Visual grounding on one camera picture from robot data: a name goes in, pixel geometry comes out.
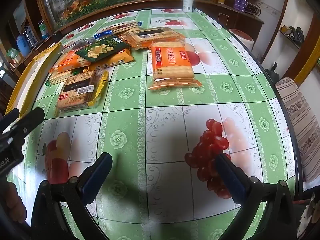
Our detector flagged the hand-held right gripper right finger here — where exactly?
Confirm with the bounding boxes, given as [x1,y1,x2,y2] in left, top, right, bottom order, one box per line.
[214,152,300,240]

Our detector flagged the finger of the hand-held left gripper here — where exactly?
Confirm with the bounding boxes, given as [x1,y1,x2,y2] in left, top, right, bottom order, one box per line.
[0,108,20,133]
[2,106,46,143]

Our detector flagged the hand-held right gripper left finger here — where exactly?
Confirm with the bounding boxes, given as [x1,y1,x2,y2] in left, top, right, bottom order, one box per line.
[31,152,113,240]

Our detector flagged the yellow cardboard box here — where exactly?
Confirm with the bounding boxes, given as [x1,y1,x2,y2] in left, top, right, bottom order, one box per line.
[4,42,63,120]

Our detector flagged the yellow-edged cracker pack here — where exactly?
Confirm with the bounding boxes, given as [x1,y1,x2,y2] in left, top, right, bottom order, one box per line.
[55,69,110,117]

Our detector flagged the wide orange cracker pack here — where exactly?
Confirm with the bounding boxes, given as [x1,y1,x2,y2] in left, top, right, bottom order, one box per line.
[53,48,135,73]

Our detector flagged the dark green cracker pack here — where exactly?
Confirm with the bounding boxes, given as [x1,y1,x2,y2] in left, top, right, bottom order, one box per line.
[76,35,131,63]

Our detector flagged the orange cracker packet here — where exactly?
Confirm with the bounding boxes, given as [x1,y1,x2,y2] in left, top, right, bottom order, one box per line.
[149,42,202,91]

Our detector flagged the person's left hand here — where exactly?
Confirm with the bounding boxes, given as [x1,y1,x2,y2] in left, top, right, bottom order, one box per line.
[0,181,27,224]

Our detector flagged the green-ended cracker pack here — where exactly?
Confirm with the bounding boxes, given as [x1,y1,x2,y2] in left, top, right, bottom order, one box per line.
[46,70,80,85]

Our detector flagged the blue plastic jug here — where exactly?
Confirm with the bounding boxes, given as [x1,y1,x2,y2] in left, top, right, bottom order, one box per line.
[16,33,31,56]

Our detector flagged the green fruit print tablecloth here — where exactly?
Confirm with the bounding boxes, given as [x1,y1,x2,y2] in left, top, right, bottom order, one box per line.
[5,7,304,240]

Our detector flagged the striped chair cushion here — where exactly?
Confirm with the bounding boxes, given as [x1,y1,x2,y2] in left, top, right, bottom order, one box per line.
[274,77,320,183]

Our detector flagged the clear dark snack bag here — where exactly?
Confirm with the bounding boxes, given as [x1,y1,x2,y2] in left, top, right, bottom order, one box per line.
[62,38,98,53]

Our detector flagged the green plastic bag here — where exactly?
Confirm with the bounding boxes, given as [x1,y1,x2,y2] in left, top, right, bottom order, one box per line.
[38,19,50,40]

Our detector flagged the blue-ended cracker pack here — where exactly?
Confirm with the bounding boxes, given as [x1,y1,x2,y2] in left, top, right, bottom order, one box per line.
[94,21,143,37]

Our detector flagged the white stool red top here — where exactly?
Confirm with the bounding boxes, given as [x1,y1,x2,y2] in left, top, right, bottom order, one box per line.
[228,28,255,52]

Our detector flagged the wooden cabinet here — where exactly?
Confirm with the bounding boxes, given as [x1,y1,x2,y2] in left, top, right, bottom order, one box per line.
[0,0,265,80]

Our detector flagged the wall shelf with clutter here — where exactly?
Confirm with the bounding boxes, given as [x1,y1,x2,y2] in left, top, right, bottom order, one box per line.
[278,24,304,50]

